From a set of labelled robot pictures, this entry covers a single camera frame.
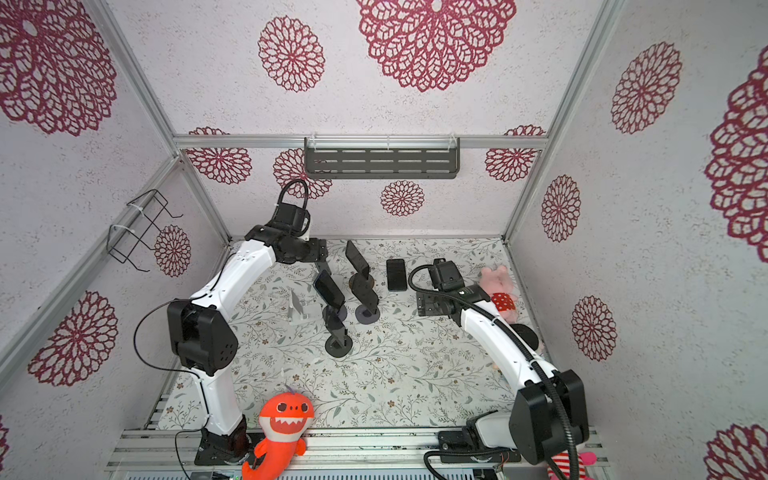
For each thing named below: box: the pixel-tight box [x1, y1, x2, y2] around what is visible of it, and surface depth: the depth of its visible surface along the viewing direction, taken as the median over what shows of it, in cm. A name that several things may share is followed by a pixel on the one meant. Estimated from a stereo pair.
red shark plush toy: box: [242, 392, 315, 480], surface depth 71 cm
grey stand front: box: [325, 335, 353, 358], surface depth 92 cm
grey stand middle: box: [355, 304, 381, 325], surface depth 99 cm
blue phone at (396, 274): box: [386, 258, 407, 291], surface depth 111 cm
